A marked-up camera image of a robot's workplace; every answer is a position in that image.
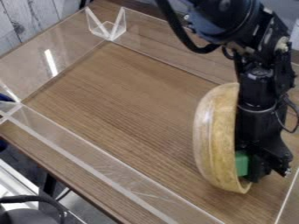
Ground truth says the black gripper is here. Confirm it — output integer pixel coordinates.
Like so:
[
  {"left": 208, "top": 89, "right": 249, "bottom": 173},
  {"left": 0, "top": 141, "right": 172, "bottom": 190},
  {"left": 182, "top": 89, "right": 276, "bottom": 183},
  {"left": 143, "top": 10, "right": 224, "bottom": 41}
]
[{"left": 237, "top": 104, "right": 294, "bottom": 183}]

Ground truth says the green rectangular block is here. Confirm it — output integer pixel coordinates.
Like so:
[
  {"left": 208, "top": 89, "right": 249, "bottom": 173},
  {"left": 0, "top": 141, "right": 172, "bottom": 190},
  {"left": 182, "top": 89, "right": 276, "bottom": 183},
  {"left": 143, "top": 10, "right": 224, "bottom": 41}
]
[{"left": 236, "top": 150, "right": 250, "bottom": 178}]

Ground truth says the light wooden bowl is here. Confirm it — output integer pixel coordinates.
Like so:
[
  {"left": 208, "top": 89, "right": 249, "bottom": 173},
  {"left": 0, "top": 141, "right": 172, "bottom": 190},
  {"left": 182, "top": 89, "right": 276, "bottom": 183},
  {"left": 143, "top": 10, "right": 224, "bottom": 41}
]
[{"left": 193, "top": 82, "right": 252, "bottom": 194}]

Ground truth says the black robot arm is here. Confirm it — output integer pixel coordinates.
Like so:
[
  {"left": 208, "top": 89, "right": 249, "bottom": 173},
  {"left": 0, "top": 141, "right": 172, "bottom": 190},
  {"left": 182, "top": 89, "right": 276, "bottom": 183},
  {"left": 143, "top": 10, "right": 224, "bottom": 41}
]
[{"left": 188, "top": 0, "right": 296, "bottom": 182}]

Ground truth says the black table leg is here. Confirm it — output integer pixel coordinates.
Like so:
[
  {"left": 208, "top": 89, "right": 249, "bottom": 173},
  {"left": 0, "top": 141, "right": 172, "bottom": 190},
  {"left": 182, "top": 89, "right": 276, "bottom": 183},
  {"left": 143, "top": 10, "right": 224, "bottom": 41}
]
[{"left": 43, "top": 174, "right": 58, "bottom": 197}]

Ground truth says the clear acrylic wall panel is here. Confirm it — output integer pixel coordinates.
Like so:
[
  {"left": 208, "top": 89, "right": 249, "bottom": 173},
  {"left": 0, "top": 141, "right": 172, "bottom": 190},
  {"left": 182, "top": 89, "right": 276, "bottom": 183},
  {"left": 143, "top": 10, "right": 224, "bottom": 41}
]
[{"left": 0, "top": 92, "right": 184, "bottom": 224}]

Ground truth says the clear acrylic corner bracket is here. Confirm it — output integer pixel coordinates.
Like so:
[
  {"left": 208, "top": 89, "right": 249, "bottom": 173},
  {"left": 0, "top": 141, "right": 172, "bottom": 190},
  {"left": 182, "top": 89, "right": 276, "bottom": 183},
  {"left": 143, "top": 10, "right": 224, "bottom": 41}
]
[{"left": 86, "top": 7, "right": 127, "bottom": 42}]

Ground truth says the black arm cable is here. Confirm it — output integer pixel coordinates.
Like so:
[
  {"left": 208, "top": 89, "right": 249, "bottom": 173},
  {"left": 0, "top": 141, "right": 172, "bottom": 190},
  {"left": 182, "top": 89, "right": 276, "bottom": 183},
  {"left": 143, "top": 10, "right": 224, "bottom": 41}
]
[{"left": 154, "top": 0, "right": 224, "bottom": 55}]

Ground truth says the black cable loop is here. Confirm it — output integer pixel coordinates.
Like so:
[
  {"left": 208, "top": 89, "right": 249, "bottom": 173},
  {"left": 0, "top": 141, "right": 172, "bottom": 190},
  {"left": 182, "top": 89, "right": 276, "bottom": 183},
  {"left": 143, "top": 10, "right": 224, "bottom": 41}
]
[{"left": 0, "top": 194, "right": 69, "bottom": 224}]

